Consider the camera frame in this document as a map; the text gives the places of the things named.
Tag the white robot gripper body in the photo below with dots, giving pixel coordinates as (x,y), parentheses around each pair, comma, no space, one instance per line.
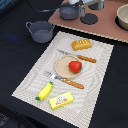
(94,4)

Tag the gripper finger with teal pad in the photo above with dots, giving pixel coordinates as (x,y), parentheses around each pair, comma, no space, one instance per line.
(82,10)

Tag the blue-grey saucepan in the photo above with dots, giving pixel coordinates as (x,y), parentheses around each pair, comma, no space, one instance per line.
(69,12)

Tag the orange toy bread loaf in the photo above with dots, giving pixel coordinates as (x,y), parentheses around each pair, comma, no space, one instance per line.
(81,44)

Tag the red toy tomato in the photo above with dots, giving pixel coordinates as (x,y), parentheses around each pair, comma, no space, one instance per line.
(75,66)

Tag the pink toy stove top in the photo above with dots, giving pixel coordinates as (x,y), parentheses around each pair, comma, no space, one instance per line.
(104,27)

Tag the white bowl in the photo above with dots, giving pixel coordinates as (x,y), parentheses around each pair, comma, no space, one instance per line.
(122,14)

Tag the round wooden plate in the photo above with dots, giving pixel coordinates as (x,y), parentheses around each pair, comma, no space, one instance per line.
(61,66)

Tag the yellow toy banana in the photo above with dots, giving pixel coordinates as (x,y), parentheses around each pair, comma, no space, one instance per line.
(45,92)

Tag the yellow toy butter box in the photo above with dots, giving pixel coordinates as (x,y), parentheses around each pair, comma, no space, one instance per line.
(61,100)

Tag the blue-grey two-handled pot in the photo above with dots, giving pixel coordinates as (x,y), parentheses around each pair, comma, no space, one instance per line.
(41,31)

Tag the toy knife wooden handle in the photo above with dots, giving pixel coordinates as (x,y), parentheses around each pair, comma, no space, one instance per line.
(78,56)

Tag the toy fork wooden handle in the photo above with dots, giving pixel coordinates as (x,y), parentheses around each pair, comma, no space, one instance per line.
(65,80)

